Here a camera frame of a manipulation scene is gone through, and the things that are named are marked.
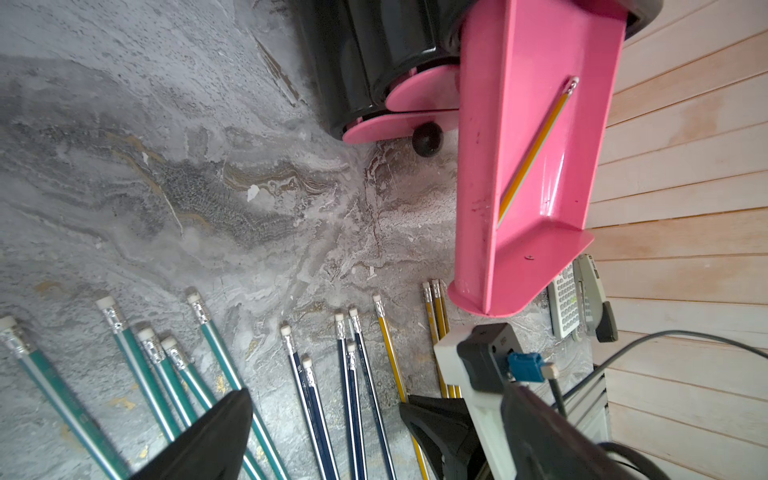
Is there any green pencil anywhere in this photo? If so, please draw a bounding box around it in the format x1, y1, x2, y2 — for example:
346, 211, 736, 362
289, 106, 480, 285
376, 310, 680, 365
1, 316, 132, 479
137, 327, 198, 428
161, 336, 266, 480
185, 287, 290, 479
95, 295, 181, 443

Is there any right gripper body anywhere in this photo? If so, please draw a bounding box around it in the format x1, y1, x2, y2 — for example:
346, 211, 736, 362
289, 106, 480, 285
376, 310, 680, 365
501, 384, 632, 479

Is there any black drawer cabinet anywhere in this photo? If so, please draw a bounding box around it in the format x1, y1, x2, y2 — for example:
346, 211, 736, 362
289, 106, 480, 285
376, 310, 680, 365
293, 1, 663, 157

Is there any pink bottom drawer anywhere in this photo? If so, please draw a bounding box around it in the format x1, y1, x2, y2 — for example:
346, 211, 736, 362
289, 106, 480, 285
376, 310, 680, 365
342, 109, 459, 144

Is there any pink middle drawer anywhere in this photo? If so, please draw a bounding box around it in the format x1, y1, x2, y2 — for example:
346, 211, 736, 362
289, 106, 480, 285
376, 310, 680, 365
385, 64, 460, 112

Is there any yellow pencil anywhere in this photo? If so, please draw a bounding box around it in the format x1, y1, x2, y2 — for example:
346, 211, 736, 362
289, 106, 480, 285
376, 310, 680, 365
438, 280, 462, 398
422, 281, 445, 398
430, 279, 459, 398
496, 76, 580, 229
372, 294, 430, 480

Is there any white calculator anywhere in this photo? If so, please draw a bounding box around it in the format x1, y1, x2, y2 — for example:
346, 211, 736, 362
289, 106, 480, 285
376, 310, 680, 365
547, 264, 580, 340

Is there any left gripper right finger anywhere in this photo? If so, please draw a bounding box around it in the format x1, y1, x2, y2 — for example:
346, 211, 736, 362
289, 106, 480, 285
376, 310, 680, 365
399, 395, 486, 480

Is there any grey stapler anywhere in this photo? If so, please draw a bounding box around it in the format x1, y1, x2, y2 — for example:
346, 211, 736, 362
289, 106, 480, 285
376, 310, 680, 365
573, 254, 618, 343

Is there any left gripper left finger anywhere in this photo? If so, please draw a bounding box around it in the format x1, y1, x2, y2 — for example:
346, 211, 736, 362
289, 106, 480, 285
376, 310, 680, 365
131, 389, 253, 480

